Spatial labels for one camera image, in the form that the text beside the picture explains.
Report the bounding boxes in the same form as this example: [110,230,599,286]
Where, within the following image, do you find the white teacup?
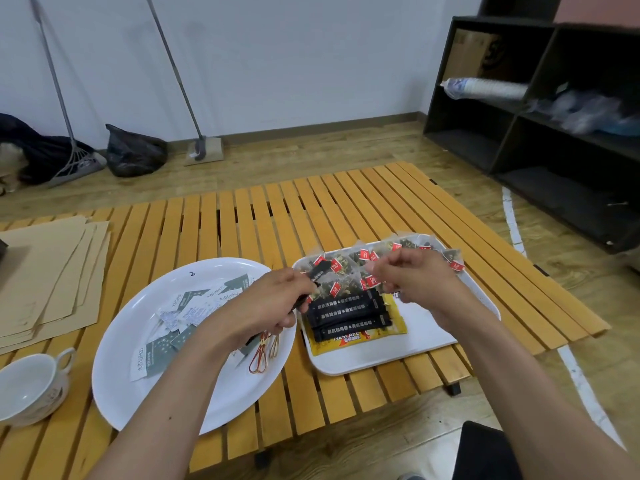
[0,347,77,428]

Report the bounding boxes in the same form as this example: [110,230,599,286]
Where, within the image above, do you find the person's left forearm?
[87,322,236,480]

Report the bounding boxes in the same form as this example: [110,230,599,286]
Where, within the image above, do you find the white round bowl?
[91,257,297,435]

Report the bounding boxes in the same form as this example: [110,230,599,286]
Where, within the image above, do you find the small black garbage bag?
[105,123,169,178]

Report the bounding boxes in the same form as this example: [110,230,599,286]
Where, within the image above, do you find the grey long-handled broom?
[27,0,107,188]

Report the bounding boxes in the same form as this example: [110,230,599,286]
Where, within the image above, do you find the white green sachets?
[129,273,251,382]

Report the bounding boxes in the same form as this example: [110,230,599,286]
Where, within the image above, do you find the sleeve of white paper cups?
[439,77,529,101]

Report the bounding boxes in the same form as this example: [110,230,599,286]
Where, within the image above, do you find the person's right hand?
[367,247,476,333]

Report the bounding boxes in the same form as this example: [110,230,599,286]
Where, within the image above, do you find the stack of brown envelopes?
[0,216,111,355]

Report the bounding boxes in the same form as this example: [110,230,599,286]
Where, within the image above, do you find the large black bag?
[0,113,96,185]

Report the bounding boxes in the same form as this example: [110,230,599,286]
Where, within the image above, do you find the white plastic tray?
[291,233,502,377]

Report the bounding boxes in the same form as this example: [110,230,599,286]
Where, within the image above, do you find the bunch of tan rubber bands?
[248,332,281,375]

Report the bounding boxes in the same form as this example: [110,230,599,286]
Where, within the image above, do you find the black stick sachets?
[303,288,393,343]

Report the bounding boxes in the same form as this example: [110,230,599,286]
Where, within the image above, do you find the long-handled beige dustpan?
[143,0,225,167]

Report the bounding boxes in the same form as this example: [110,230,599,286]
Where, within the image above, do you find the person's right forearm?
[449,307,640,480]

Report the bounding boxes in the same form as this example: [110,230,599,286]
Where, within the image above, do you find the row of tea bags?
[295,233,466,301]

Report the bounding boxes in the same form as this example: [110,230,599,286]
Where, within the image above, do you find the brown cardboard box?
[442,28,503,81]

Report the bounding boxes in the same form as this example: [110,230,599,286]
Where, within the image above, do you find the person's black trousers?
[451,420,523,480]

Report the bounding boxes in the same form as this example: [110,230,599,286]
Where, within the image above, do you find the black shelf unit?
[423,0,640,255]

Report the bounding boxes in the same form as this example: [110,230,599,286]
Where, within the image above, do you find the person's left hand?
[205,268,319,353]

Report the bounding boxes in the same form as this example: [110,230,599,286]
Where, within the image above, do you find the yellow sachet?
[305,324,409,357]

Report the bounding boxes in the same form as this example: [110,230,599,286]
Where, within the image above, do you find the white floor tape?
[501,186,626,451]

